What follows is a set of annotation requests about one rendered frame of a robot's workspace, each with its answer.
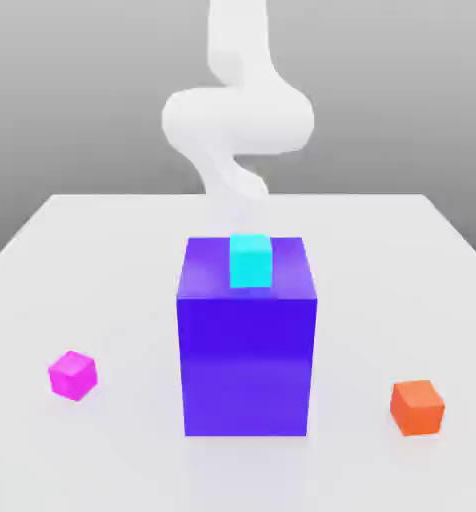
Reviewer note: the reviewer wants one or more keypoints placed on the small magenta cube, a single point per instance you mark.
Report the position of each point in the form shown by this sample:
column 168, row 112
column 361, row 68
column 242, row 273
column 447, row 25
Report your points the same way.
column 73, row 376

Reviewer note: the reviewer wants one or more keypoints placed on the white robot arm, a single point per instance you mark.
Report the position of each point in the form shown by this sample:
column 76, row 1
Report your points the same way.
column 238, row 120

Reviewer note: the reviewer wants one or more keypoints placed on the large purple box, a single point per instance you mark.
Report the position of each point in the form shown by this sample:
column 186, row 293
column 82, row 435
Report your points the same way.
column 246, row 360

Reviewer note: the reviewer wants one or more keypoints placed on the small orange cube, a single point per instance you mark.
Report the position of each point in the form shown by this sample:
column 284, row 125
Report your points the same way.
column 417, row 408

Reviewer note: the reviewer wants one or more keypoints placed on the small cyan cube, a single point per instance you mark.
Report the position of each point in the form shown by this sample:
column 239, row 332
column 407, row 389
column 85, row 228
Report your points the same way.
column 250, row 264

